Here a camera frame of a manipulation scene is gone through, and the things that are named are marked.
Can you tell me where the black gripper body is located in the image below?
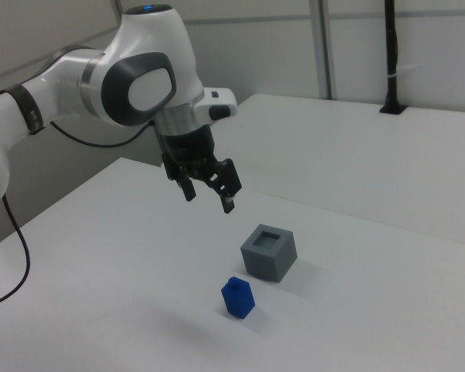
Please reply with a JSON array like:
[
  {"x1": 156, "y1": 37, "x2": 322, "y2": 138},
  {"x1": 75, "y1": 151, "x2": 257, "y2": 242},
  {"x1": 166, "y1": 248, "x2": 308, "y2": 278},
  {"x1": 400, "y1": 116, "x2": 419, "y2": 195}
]
[{"x1": 157, "y1": 124, "x2": 222, "y2": 172}]

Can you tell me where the blue block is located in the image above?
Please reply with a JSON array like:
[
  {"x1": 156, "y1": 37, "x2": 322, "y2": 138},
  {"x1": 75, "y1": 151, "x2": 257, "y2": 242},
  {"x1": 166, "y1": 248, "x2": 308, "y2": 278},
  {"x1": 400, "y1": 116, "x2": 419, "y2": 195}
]
[{"x1": 220, "y1": 276, "x2": 256, "y2": 319}]

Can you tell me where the grey hollow cuboid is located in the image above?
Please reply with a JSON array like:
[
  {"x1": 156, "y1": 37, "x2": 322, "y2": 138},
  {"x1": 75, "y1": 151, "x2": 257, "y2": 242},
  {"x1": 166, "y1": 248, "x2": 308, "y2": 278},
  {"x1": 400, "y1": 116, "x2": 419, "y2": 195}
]
[{"x1": 239, "y1": 223, "x2": 298, "y2": 284}]

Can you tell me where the black pole with base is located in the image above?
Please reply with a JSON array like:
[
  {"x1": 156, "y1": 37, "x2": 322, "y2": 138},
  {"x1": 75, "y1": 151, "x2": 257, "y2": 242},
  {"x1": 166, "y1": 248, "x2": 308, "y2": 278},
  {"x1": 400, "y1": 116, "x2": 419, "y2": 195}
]
[{"x1": 379, "y1": 0, "x2": 408, "y2": 115}]

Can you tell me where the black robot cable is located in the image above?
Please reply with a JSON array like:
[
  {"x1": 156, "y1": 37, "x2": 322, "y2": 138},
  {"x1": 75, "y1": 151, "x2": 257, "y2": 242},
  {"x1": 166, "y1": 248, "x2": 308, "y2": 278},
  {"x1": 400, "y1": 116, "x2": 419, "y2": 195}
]
[{"x1": 0, "y1": 118, "x2": 158, "y2": 311}]

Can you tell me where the grey partition frame post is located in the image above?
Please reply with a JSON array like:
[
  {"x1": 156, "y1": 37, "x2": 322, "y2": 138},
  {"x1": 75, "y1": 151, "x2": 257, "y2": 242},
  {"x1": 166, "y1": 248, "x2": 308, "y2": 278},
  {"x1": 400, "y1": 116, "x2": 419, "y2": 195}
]
[{"x1": 311, "y1": 0, "x2": 333, "y2": 101}]

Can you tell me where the black strap band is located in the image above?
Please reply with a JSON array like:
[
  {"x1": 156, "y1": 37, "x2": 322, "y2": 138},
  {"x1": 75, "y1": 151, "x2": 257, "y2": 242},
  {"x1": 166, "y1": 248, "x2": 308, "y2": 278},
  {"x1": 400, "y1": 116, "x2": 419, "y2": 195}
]
[{"x1": 0, "y1": 84, "x2": 47, "y2": 136}]

